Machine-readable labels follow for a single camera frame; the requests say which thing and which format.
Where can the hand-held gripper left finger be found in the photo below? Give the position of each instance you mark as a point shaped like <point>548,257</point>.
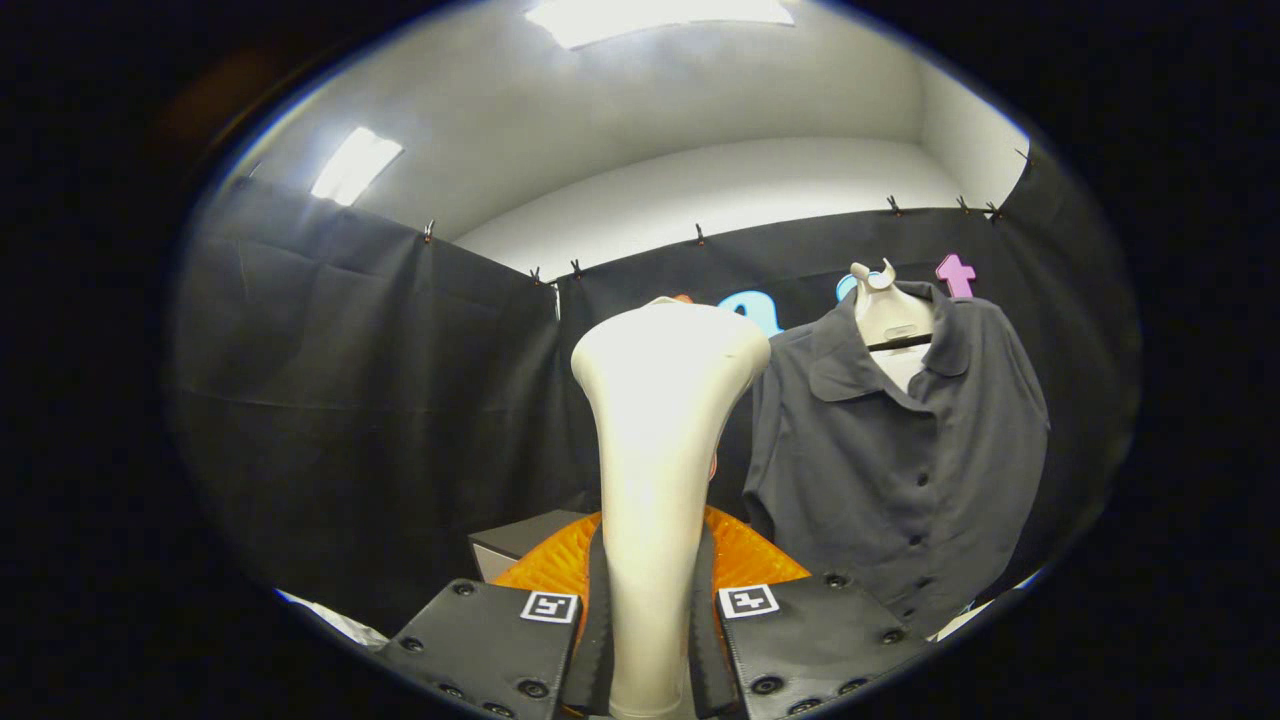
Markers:
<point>598,640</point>

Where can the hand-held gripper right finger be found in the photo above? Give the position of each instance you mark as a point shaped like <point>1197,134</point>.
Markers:
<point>703,640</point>

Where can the grey buttoned sleeveless shirt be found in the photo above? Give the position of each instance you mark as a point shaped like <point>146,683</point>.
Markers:
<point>900,480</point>

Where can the grey drawer cabinet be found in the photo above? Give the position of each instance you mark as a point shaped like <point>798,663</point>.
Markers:
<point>520,535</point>

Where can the black backdrop cloth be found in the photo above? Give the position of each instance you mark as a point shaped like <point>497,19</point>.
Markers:
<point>380,400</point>

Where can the white mannequin torso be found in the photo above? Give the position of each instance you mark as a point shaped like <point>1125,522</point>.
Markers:
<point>890,315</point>

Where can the narrow ceiling light strip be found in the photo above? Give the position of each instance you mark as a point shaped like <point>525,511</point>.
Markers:
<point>355,165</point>

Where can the ceiling light panel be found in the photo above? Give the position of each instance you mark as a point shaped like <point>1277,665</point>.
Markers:
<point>650,18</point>

